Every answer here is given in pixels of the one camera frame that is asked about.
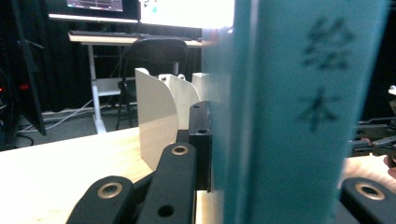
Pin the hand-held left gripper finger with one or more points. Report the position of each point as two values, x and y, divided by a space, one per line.
201 155

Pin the white metal book rack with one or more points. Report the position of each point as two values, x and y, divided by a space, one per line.
155 124

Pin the teal picture book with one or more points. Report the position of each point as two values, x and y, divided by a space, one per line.
289 124

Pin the black folding chair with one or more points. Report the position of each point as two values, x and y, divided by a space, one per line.
155 49

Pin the white standing desk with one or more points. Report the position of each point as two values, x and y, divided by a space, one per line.
96 84

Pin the bright lit monitor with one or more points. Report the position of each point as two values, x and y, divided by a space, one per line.
186 12

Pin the black keyboard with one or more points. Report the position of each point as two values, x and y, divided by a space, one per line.
99 33

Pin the dark computer monitor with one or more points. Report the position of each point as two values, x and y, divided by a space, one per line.
93 9

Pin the black metal stand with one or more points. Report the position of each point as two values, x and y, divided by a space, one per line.
29 77

